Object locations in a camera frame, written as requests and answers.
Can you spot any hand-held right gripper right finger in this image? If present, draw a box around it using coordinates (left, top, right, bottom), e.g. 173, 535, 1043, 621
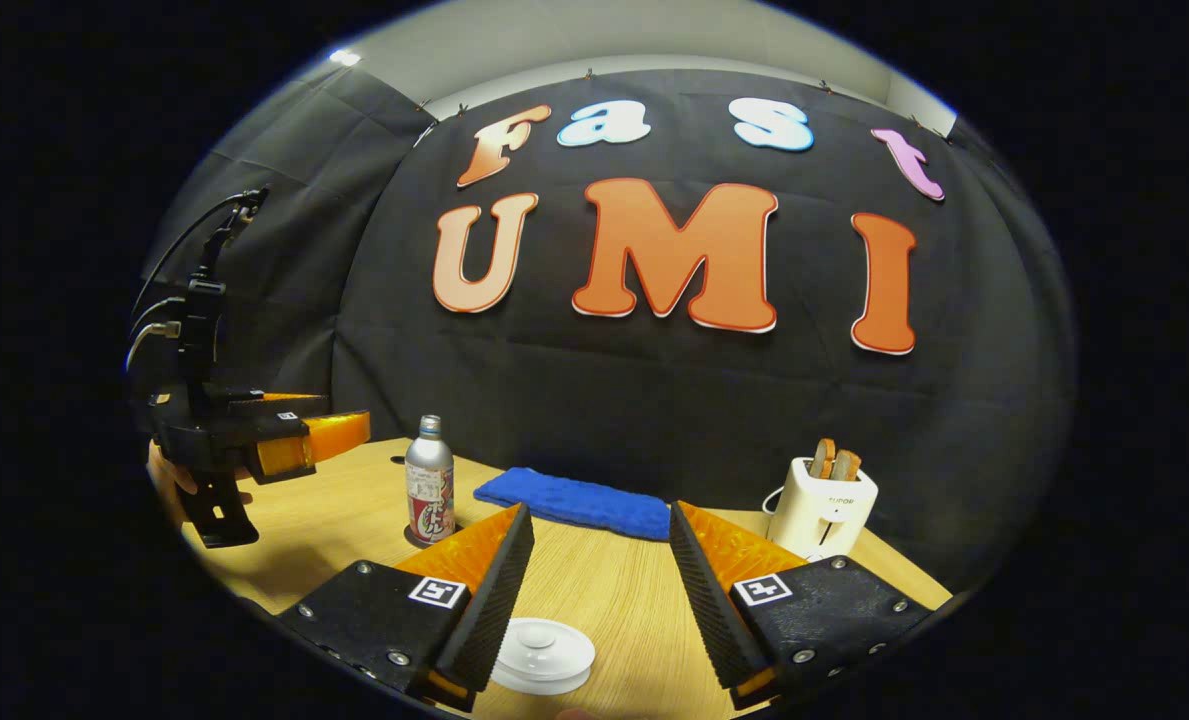
668, 500, 933, 712

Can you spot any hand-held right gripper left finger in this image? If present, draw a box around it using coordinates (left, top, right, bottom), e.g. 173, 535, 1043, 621
276, 503, 536, 713

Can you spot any white teacup lid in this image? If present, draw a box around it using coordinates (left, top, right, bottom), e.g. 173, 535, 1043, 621
500, 617, 596, 674

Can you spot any dark round coaster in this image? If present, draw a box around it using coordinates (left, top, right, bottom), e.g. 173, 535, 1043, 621
403, 520, 466, 550

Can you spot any silver water bottle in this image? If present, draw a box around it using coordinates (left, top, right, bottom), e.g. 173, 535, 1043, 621
405, 415, 456, 546

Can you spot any blue folded towel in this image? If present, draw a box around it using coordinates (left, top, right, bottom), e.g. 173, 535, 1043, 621
473, 467, 672, 543

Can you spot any white toaster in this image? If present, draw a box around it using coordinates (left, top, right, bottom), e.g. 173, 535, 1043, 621
766, 457, 880, 562

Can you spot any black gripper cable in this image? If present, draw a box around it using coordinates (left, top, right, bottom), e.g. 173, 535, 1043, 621
130, 188, 261, 373

